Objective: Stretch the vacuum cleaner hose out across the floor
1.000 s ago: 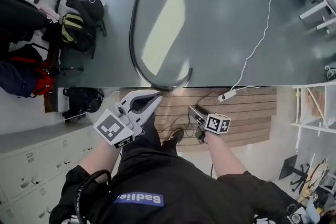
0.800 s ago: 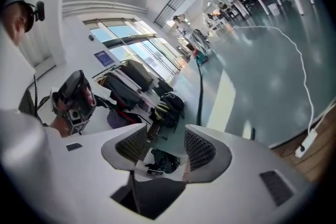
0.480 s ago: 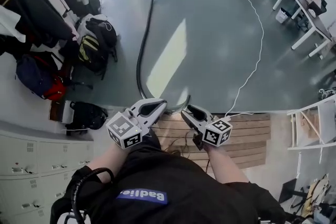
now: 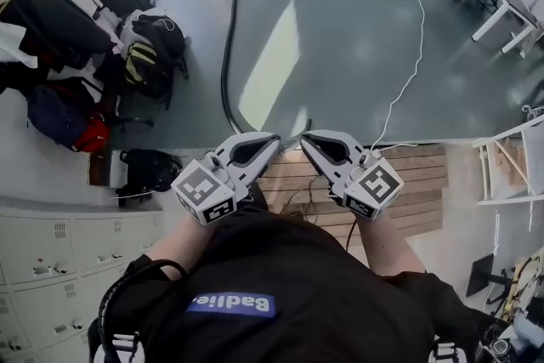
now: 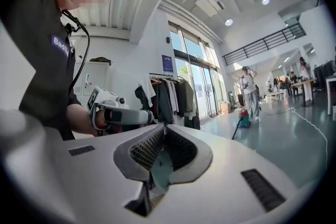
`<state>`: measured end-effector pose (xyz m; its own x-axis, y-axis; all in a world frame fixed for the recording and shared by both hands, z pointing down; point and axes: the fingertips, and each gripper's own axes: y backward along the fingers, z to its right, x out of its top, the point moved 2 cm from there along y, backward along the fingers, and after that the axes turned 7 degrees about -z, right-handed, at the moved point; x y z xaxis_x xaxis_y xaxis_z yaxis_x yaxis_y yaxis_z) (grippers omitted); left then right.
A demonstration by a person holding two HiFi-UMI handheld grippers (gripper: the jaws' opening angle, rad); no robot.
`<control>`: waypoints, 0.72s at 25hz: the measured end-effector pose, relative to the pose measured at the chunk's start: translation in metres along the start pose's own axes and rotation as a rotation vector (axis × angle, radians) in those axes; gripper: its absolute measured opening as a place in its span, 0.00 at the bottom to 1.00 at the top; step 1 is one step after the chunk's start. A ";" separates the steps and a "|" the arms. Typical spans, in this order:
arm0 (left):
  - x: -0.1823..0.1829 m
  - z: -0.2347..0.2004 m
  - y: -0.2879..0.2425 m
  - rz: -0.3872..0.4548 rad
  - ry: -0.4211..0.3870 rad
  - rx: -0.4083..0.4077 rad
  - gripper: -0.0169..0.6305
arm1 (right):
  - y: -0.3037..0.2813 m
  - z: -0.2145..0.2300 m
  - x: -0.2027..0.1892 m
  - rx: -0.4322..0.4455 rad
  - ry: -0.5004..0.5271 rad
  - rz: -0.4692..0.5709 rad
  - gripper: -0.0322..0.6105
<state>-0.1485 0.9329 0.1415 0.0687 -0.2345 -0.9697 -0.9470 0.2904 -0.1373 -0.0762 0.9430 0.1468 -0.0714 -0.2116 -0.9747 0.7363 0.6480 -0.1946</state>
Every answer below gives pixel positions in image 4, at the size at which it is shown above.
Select grey harness buckle strap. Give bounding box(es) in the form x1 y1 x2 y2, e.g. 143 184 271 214
432 342 463 363
110 333 138 363

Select hanging dark clothes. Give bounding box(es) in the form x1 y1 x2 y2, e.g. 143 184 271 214
0 0 118 94

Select white floor cable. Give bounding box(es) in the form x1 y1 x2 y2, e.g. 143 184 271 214
364 0 426 152

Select white locker cabinet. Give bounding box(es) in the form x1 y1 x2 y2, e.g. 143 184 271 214
0 206 166 363

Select black backpack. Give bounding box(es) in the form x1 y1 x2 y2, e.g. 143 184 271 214
127 14 189 80

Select wooden slat platform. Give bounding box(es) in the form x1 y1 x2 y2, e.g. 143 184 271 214
254 142 450 235

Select white jacket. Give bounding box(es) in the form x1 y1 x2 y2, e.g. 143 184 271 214
115 8 179 52

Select white shelf rack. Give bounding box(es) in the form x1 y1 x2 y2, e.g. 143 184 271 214
473 114 544 207

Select person's right forearm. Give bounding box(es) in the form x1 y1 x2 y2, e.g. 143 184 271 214
354 210 426 280

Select person's black shirt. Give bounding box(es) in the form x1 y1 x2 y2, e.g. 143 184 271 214
87 203 484 363

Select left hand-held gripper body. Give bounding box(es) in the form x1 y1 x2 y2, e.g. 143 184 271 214
170 150 257 227

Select navy red backpack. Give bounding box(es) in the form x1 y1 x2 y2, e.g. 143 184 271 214
27 83 114 154

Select black corrugated hose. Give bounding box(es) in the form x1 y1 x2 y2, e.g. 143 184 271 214
219 0 315 152

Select yellow striped black bag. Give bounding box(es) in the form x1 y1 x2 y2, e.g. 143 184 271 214
122 41 176 101

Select black corrugated cable conduit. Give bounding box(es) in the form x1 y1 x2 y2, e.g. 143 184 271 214
96 258 188 363

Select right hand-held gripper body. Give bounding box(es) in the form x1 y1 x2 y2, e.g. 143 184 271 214
327 149 405 222

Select person's left forearm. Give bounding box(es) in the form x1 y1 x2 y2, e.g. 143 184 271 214
146 212 222 269

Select black floor bag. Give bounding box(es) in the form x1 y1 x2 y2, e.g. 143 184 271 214
115 148 184 208

